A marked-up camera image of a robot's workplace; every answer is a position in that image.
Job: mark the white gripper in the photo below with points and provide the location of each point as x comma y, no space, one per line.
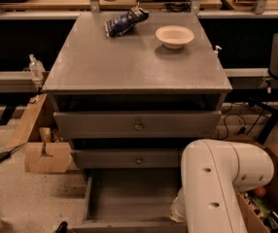
177,207

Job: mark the grey bottom drawer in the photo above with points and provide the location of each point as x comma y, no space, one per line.
130,201

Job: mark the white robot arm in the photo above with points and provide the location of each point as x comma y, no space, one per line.
212,173

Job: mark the grey top drawer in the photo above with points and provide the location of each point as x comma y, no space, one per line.
87,125

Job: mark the grey drawer cabinet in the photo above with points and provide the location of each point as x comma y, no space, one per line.
135,73

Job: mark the red apple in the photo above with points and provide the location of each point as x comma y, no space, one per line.
260,192

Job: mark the cardboard box with groceries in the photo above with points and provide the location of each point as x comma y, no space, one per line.
253,223

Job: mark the black object bottom edge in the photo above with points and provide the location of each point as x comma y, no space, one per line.
62,228

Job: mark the small left cardboard box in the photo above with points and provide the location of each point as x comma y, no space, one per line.
45,150

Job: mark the white pump bottle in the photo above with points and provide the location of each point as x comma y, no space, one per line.
217,50

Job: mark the white paper bowl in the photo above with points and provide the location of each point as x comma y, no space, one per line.
174,37

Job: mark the black power adapter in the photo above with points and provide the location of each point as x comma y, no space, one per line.
6,154

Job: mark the blue chip bag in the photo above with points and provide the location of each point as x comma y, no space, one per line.
121,24

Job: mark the clear plastic bottle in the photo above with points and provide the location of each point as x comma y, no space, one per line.
36,67

